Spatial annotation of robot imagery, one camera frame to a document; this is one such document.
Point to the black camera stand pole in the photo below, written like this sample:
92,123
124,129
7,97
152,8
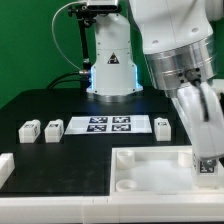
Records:
85,20

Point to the white U-shaped obstacle fence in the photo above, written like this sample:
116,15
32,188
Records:
100,209

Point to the white square tabletop part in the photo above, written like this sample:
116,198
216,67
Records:
159,175

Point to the white sheet with fiducial tags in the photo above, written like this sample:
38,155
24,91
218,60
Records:
109,124

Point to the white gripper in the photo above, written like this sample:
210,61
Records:
206,137

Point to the grey camera on stand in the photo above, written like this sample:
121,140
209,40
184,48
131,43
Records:
102,5

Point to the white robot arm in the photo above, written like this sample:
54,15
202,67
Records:
177,41

